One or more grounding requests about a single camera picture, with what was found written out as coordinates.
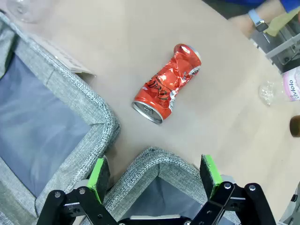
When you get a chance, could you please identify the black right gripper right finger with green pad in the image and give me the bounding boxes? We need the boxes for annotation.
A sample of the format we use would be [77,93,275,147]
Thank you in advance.
[192,154,277,225]

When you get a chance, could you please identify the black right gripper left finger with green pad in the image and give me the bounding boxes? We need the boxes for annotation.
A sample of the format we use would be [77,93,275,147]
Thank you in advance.
[36,156,118,225]

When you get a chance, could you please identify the clear bottle with pink label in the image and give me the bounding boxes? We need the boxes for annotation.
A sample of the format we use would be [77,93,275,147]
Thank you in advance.
[258,69,300,106]

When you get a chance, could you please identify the person's left forearm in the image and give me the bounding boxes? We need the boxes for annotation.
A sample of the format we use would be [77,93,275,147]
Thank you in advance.
[254,0,288,19]

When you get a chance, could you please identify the grey fabric basket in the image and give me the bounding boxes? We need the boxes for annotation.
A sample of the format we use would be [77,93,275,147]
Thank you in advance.
[0,11,121,225]
[103,146,235,225]

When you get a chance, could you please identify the crushed red cola can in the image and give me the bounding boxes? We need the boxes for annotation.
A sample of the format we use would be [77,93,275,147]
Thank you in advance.
[131,43,203,125]

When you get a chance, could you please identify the person's left hand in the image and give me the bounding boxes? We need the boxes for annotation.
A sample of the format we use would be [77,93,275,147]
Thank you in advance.
[228,11,255,37]

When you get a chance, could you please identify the brown glass bottle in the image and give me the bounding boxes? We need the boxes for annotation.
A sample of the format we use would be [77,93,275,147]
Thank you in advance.
[289,116,300,138]

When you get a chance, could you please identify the plain paper label card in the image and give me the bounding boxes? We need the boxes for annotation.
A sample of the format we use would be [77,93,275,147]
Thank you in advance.
[25,32,97,80]

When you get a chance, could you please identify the light blue wrist watch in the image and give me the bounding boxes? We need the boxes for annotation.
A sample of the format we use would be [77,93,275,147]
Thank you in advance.
[247,8,269,33]

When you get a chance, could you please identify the clear plastic bottle without label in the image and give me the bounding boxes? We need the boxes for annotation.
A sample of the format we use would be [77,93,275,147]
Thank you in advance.
[6,0,49,24]

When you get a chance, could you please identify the person in blue shirt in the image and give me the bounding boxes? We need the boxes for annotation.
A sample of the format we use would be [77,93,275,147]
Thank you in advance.
[202,0,300,15]

